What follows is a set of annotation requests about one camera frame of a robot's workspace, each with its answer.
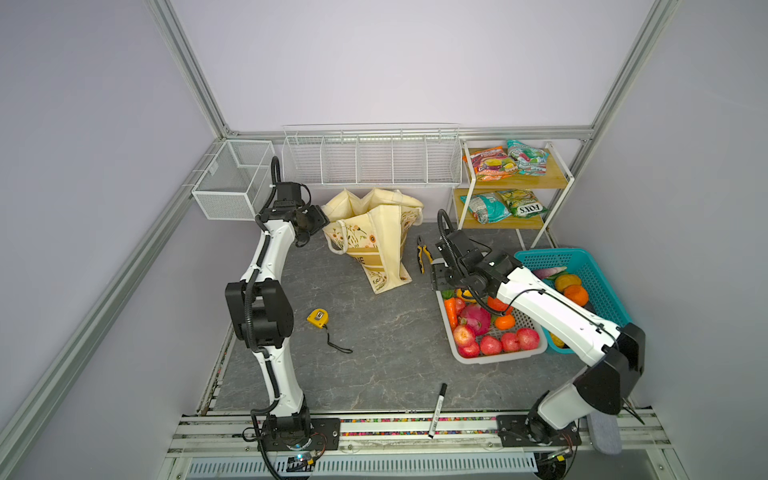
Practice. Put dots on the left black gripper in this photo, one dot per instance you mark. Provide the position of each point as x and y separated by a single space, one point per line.
321 218

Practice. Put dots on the red tomato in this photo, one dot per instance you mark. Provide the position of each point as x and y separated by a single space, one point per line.
498 305

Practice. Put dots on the pink red apple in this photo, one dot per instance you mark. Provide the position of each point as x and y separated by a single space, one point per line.
463 336

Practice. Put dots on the cream floral tote bag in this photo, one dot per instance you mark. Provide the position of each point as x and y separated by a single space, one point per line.
373 230

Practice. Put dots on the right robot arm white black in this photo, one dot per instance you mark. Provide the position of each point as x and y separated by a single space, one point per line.
614 356

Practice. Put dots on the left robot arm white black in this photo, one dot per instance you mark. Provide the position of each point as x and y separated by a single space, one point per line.
261 314

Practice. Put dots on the teal white snack bag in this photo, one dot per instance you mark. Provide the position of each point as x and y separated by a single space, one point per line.
486 208

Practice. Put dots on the green Fox's candy bag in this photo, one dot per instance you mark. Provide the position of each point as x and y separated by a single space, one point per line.
522 204

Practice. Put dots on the teal pink snack bag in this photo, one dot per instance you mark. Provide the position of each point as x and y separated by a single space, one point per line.
529 160

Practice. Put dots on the orange carrot in white basket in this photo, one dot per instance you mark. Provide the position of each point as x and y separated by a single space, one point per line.
450 306

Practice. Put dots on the yellow black pliers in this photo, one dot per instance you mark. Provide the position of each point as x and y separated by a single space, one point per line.
424 256

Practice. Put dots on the pink dragon fruit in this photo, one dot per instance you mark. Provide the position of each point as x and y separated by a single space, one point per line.
476 319

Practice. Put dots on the white mesh box basket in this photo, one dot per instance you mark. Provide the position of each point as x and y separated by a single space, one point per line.
237 180

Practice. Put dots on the small orange tangerine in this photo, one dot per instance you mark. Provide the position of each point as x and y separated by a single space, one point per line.
504 323

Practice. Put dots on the white plastic fruit basket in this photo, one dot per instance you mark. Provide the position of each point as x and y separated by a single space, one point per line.
522 321

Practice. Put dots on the red apple front middle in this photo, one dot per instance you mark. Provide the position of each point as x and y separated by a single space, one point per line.
490 346

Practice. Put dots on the white wooden two-tier shelf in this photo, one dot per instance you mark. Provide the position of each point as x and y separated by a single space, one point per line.
558 181

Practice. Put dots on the red apple front left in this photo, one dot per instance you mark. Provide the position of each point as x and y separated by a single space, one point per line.
470 351

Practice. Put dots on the yellow lemon in teal basket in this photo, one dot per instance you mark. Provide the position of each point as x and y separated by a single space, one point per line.
566 280

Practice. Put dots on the red apple front right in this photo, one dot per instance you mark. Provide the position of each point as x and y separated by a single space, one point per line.
524 339

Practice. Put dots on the teal plastic vegetable basket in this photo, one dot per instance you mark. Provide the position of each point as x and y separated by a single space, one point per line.
603 300

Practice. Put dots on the orange in teal basket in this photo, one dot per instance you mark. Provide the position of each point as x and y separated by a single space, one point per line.
577 294

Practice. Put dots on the yellow tape measure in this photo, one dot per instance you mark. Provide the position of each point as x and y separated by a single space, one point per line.
320 319

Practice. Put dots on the black marker pen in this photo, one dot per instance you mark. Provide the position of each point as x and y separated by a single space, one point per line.
437 411

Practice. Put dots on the grey wrist rest pad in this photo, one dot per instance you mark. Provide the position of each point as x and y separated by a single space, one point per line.
604 433

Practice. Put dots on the white wire wall basket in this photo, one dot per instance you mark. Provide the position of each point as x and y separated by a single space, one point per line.
420 154

